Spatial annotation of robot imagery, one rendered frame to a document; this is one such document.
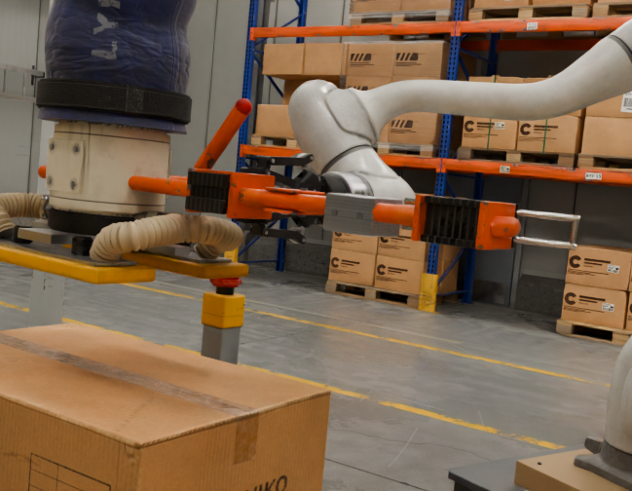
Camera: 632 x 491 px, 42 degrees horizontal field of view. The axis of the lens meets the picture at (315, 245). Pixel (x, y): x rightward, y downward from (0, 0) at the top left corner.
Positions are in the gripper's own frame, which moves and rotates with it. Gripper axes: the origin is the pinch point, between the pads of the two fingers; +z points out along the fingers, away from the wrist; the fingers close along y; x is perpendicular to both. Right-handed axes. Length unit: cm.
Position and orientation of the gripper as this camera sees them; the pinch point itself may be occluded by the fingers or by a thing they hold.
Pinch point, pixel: (239, 194)
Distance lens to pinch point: 111.0
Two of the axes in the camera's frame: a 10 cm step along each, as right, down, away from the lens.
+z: -6.0, 0.1, -8.0
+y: -0.9, 9.9, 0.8
